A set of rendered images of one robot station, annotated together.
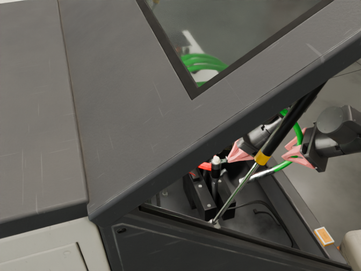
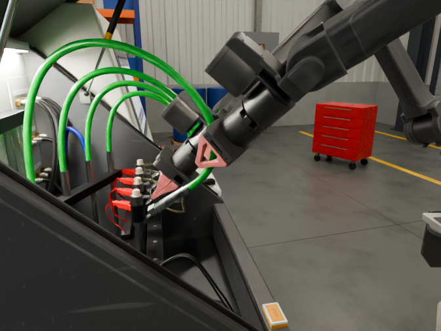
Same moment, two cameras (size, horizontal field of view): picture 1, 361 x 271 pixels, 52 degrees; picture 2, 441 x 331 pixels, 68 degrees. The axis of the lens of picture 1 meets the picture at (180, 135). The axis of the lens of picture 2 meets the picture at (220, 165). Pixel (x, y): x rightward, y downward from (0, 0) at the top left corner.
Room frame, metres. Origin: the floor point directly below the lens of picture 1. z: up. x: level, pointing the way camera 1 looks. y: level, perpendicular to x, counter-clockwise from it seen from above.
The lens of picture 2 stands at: (0.07, -0.33, 1.39)
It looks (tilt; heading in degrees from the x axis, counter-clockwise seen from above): 17 degrees down; 5
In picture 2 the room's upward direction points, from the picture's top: straight up
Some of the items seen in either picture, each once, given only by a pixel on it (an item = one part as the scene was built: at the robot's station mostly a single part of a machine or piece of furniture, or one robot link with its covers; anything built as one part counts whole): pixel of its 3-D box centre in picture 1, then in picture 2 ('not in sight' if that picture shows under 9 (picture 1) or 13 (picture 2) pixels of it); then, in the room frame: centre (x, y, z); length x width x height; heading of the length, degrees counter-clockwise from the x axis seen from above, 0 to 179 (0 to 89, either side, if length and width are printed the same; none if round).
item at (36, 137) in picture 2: not in sight; (34, 138); (0.88, 0.22, 1.20); 0.13 x 0.03 x 0.31; 16
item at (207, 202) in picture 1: (201, 180); (144, 252); (0.83, -0.06, 0.91); 0.34 x 0.10 x 0.15; 16
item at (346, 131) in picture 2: not in sight; (342, 134); (4.88, -1.72, 0.43); 0.70 x 0.46 x 0.86; 46
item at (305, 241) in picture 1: (279, 197); (241, 280); (0.78, -0.33, 0.87); 0.62 x 0.04 x 0.16; 16
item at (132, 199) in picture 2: (218, 185); (144, 238); (0.72, -0.11, 1.01); 0.05 x 0.03 x 0.21; 106
